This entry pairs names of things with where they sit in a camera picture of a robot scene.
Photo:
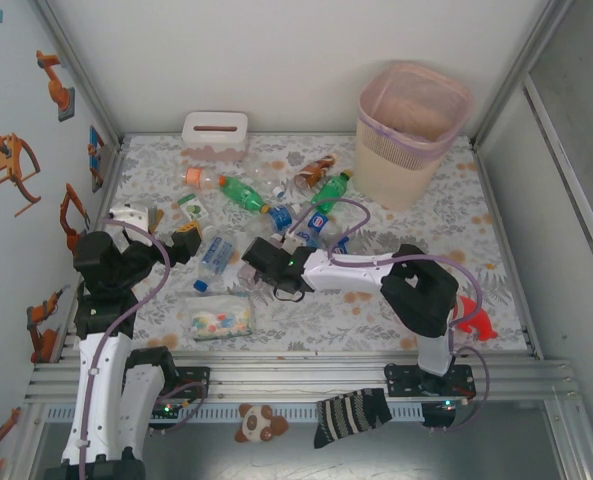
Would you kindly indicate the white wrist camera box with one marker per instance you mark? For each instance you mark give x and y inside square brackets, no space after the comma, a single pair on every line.
[128,215]
[296,241]

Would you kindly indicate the blue orange wall sticker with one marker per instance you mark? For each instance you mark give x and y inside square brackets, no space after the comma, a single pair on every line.
[96,150]

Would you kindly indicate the black white striped sock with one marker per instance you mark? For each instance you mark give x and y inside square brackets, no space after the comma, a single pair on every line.
[346,415]

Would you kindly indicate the left controller board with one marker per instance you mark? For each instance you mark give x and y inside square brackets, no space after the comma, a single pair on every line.
[168,410]

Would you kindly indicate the pink bin liner bag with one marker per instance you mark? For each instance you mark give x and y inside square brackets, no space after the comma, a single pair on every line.
[411,110]

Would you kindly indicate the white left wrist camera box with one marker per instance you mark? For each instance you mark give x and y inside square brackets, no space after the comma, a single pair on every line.
[128,215]

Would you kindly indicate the pink drink bottle white cap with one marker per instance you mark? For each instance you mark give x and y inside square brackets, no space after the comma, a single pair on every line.
[246,277]

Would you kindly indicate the panda plush toy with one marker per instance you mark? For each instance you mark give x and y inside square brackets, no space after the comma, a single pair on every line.
[256,425]

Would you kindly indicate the beige ribbed waste bin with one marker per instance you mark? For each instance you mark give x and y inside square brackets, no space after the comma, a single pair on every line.
[391,180]

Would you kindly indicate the crushed clear bottle white cap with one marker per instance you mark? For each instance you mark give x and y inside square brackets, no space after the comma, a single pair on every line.
[266,172]

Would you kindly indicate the aluminium frame post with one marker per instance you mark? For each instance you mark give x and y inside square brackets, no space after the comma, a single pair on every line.
[82,70]
[531,50]

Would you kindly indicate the white pink tissue box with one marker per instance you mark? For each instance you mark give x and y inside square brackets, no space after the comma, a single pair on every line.
[215,145]

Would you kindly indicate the floral table mat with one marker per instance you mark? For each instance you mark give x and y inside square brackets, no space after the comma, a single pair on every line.
[326,340]

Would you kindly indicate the controller board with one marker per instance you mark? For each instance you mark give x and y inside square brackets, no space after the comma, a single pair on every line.
[443,406]
[168,410]

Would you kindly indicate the right controller board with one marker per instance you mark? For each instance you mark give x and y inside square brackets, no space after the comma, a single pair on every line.
[443,406]

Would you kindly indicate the red shark plush toy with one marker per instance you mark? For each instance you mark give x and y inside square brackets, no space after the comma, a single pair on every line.
[476,320]

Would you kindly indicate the aluminium frame rail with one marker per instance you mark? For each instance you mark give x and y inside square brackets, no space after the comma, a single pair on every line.
[301,385]

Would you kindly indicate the clear bottle light blue label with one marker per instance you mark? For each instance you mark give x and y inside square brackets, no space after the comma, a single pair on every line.
[306,236]

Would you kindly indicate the green bottle orange cap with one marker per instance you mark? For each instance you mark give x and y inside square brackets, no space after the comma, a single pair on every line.
[241,192]

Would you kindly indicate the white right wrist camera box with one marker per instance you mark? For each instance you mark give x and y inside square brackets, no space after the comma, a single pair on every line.
[296,241]

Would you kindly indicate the plastic bag of colourful pieces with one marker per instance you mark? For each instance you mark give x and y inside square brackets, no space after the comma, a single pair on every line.
[218,320]

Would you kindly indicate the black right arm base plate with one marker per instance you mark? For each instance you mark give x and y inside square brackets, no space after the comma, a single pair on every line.
[401,380]

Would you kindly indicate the green bottle yellow cap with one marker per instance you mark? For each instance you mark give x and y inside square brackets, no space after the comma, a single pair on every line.
[330,192]

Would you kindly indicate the brown coffee bottle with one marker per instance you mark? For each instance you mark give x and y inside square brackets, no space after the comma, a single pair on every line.
[316,171]

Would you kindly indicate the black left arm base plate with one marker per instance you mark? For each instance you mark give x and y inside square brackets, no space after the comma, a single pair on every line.
[196,382]

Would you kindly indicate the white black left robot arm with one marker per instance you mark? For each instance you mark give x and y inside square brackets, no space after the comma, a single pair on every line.
[101,390]

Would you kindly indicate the water bottle blue cap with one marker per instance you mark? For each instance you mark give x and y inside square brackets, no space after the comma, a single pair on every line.
[217,252]

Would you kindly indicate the orange claw wall sticker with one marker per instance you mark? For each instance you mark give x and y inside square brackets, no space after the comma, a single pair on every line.
[11,160]

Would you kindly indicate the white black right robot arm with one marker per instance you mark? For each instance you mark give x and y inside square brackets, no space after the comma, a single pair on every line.
[346,270]

